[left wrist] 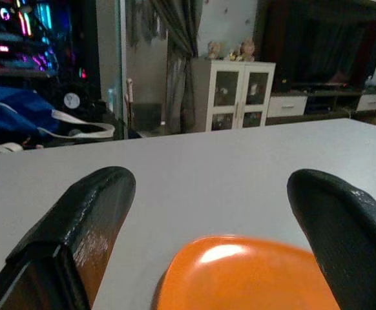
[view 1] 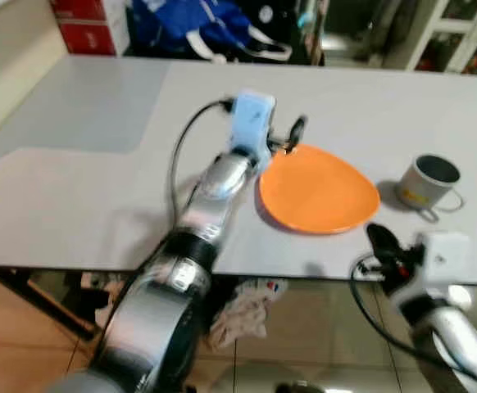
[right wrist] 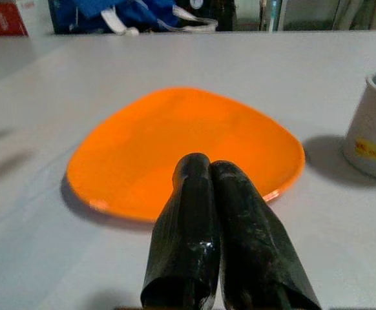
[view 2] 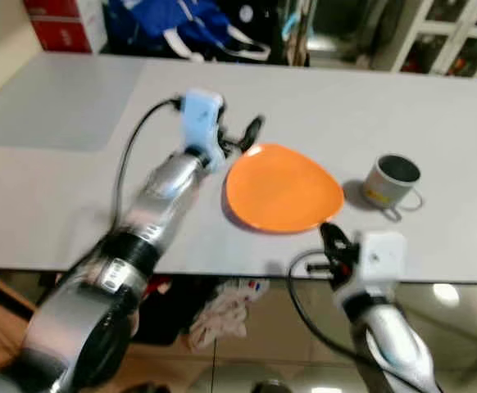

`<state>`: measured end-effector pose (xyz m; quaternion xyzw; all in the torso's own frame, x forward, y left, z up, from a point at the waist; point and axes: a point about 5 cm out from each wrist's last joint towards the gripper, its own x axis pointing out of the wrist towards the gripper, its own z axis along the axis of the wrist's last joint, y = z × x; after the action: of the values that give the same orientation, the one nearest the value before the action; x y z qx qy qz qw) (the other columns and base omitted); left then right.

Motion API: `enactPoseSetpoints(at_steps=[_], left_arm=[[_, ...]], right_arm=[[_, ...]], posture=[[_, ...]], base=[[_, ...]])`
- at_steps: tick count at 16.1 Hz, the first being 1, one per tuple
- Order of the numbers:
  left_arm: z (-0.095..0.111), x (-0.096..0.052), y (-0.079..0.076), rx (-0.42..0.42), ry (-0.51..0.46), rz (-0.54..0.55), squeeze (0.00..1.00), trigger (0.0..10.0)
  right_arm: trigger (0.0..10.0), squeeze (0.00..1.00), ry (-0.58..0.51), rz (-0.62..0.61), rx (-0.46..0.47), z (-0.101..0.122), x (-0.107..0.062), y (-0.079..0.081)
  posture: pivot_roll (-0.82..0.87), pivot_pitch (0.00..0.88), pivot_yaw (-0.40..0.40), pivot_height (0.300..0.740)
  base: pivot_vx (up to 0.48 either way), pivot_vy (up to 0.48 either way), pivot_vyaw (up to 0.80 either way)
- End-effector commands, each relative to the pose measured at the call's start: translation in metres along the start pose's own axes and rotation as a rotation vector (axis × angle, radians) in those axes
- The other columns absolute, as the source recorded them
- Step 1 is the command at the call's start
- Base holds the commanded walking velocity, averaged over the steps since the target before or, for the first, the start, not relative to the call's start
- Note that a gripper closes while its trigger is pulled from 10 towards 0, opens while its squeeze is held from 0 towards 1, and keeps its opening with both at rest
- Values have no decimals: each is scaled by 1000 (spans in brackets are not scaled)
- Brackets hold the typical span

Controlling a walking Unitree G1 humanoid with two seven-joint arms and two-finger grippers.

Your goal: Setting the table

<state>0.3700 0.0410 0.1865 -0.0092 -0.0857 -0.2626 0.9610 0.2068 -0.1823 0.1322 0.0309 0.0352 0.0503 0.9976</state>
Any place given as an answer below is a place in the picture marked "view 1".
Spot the orange plate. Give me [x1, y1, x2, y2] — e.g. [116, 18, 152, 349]
[257, 144, 381, 236]

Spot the black computer case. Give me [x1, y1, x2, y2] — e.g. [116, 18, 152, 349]
[247, 0, 328, 66]

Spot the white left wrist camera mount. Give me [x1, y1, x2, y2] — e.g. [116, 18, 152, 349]
[226, 90, 278, 170]

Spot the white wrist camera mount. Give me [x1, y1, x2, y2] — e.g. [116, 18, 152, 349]
[413, 233, 472, 289]
[226, 90, 278, 170]

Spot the white glass door cabinet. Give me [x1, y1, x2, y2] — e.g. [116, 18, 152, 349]
[384, 0, 477, 77]

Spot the black table leg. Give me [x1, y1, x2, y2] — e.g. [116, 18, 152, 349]
[0, 266, 102, 341]

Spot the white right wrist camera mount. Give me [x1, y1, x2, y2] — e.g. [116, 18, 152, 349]
[413, 233, 472, 289]

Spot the grey metal mug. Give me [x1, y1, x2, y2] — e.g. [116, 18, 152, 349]
[397, 155, 467, 223]

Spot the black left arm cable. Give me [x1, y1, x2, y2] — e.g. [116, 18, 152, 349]
[167, 98, 236, 234]

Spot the blue bag with white straps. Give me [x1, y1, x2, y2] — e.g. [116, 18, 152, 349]
[128, 0, 294, 64]

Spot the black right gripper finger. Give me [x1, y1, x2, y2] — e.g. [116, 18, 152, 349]
[365, 222, 404, 268]

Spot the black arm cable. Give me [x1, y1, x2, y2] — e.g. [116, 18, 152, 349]
[349, 254, 477, 393]
[167, 98, 236, 234]

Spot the white crumpled plastic bag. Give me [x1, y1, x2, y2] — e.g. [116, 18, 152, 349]
[208, 278, 290, 353]

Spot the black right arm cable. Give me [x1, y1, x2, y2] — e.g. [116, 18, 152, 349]
[349, 254, 477, 393]

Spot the red cardboard box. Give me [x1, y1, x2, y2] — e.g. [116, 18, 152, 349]
[50, 0, 130, 57]

